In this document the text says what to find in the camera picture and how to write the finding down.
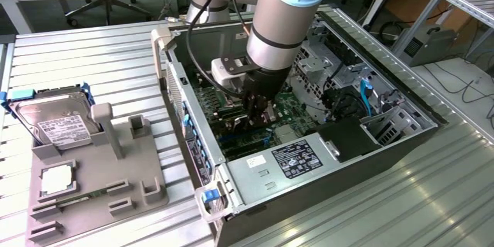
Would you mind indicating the black plastic shroud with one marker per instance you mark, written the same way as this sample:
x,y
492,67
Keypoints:
x,y
348,140

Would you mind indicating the tall metal disk bay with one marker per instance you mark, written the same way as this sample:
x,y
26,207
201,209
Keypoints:
x,y
317,64

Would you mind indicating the black office chair base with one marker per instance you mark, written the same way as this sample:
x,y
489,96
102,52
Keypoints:
x,y
109,7

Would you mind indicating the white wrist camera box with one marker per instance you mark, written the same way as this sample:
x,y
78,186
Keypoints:
x,y
228,76

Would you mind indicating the black graphics card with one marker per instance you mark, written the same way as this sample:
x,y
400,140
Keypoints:
x,y
241,122

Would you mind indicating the blue plastic disk caddy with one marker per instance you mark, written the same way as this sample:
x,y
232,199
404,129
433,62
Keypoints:
x,y
22,95

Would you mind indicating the silver CPU chip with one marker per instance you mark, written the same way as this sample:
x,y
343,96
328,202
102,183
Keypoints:
x,y
58,180

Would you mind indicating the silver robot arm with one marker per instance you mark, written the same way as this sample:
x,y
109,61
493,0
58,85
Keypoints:
x,y
278,12

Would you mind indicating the silver chipset heatsink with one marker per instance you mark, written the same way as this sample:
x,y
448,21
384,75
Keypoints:
x,y
288,134

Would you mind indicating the blue expansion slot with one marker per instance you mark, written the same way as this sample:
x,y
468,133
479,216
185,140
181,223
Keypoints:
x,y
236,138

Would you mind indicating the green RAM stick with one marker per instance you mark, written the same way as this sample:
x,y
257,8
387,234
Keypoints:
x,y
98,193

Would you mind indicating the green motherboard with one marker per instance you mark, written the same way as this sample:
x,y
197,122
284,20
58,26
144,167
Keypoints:
x,y
297,108

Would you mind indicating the low metal disk bay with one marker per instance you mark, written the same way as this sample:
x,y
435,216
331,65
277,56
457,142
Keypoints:
x,y
391,128

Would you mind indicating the grey computer tower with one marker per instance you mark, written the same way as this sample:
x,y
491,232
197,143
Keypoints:
x,y
436,47

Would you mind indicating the grey power supply unit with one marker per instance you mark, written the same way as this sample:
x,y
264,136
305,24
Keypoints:
x,y
262,177

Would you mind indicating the open grey PC case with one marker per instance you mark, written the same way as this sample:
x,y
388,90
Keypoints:
x,y
309,215

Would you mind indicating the blue case latch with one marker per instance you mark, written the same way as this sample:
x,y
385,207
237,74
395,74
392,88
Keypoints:
x,y
210,195

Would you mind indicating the grey parts rack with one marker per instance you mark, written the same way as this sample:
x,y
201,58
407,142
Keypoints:
x,y
97,171

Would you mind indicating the silver hard disk drive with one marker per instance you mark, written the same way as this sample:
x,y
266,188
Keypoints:
x,y
54,125

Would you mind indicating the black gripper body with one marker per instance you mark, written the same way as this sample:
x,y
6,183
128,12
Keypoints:
x,y
269,85

